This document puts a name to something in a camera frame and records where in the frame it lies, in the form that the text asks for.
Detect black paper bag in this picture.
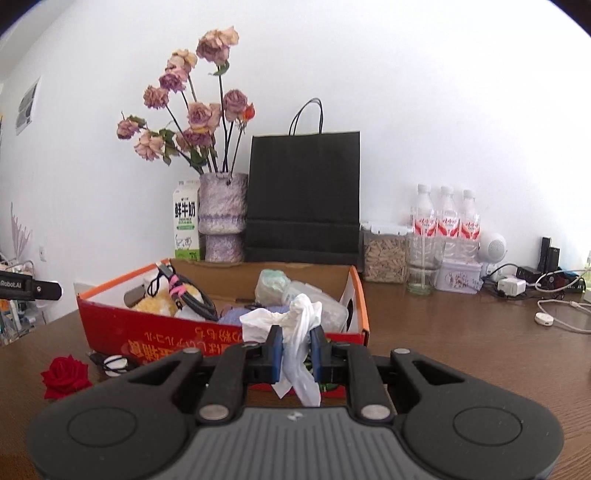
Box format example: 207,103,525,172
245,98,362,266

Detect white round speaker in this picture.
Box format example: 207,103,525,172
478,232,509,264

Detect wall poster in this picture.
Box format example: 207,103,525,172
16,76,42,136

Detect clear drinking glass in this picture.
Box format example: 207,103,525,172
406,233,445,296

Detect white green milk carton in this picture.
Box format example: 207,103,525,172
172,180,201,261

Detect yellow plush toy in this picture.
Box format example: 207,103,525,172
134,286,204,317

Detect black braided cable bundle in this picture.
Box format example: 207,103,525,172
147,262,220,321

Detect purple textured vase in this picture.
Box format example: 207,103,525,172
198,172,249,264

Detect small white power adapter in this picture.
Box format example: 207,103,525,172
496,276,527,298

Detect white cable with puck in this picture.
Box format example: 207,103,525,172
534,298,591,334

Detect purple woven cloth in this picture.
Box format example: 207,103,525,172
217,302,296,330

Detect white tissue box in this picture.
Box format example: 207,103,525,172
434,258,485,293

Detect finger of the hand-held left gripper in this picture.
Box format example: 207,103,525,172
33,280,63,301

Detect dried pink roses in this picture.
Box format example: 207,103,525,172
116,26,257,175

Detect white tissue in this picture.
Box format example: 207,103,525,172
239,294,324,408

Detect pink dried grass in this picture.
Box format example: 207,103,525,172
10,202,33,259

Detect red rose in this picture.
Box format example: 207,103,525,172
41,354,93,401

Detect clear plastic bag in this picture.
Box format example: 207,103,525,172
255,269,291,305

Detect red cardboard box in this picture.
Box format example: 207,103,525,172
76,257,370,400

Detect metal storage rack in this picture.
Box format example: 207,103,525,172
0,258,38,344

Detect clear jar of pellets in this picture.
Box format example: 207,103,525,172
361,222,409,283

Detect clear plastic container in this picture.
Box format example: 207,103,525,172
281,280,349,333

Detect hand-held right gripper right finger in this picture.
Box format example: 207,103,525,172
310,325,467,421

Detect red label water bottle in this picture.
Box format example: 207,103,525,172
435,185,461,241
411,184,437,241
459,188,483,243

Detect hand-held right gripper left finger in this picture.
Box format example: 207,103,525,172
121,325,283,423

